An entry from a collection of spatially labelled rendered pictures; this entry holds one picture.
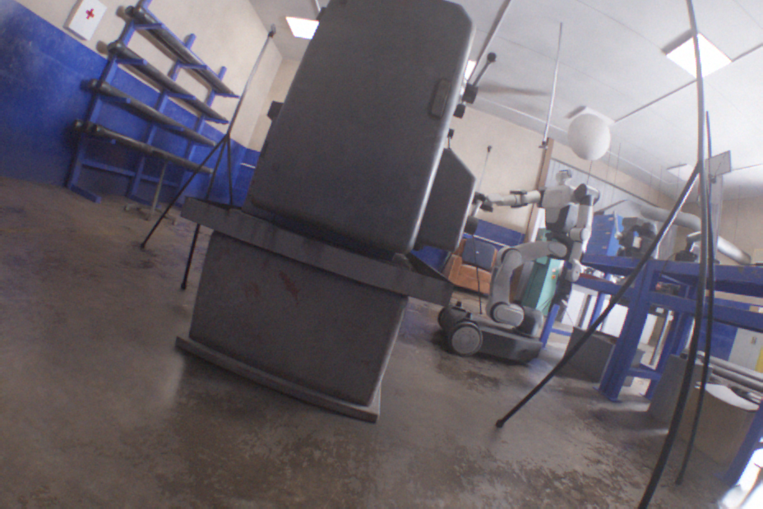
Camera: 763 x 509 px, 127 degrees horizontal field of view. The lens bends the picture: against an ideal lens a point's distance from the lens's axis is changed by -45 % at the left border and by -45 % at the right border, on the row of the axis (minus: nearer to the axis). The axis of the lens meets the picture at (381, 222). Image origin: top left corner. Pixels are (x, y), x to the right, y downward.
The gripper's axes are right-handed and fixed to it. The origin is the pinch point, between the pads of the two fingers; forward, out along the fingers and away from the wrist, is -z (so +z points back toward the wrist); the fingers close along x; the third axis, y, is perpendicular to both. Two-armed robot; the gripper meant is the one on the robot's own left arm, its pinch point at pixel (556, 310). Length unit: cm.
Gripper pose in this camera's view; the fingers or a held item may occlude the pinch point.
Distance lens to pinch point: 220.5
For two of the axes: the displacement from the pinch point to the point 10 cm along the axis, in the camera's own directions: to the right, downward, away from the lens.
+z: 3.8, -9.2, 0.8
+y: 2.5, 0.2, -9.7
